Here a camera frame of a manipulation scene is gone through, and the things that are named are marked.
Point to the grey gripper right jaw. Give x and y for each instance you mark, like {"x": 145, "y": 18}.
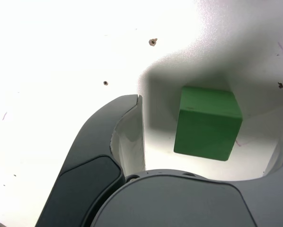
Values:
{"x": 179, "y": 203}

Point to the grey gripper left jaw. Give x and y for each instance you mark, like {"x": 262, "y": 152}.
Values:
{"x": 84, "y": 165}

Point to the green cube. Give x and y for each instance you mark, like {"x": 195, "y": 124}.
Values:
{"x": 207, "y": 127}

